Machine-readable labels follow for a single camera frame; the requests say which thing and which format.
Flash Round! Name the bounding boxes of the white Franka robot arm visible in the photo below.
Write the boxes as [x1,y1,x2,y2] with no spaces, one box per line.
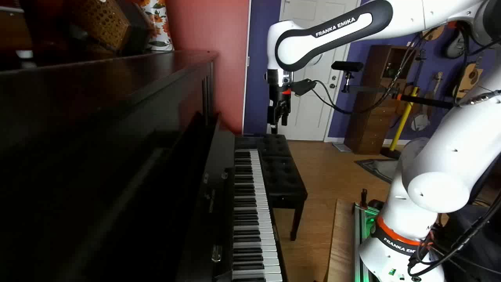
[268,0,501,282]

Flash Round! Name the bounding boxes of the white panel door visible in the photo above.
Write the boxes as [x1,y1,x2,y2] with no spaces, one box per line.
[279,0,360,141]

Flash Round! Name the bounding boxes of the dark upright piano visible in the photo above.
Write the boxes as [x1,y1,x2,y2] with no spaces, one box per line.
[0,50,287,282]

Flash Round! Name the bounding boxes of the dark floor mat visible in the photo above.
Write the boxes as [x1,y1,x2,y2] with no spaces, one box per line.
[357,159,398,184]

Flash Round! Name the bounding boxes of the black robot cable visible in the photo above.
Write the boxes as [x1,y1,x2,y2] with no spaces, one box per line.
[310,30,425,116]

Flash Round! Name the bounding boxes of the floral patterned vase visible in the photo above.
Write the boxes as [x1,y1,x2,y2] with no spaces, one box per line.
[138,0,174,52]

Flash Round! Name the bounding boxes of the brown wooden cabinet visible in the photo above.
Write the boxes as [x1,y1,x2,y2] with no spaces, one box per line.
[345,46,414,155]

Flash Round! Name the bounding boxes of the black tufted piano bench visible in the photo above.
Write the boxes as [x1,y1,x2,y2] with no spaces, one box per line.
[235,135,309,242]

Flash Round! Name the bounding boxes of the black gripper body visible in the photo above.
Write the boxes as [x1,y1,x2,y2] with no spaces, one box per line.
[268,69,291,126]

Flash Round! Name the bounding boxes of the green metal base frame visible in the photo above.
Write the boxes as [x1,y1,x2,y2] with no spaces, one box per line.
[353,204,379,282]

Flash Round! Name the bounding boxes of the yellow handled tool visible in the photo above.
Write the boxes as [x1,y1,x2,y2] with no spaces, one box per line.
[389,86,420,152]

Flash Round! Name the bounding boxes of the woven basket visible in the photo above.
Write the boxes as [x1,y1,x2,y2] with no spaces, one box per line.
[64,0,151,55]

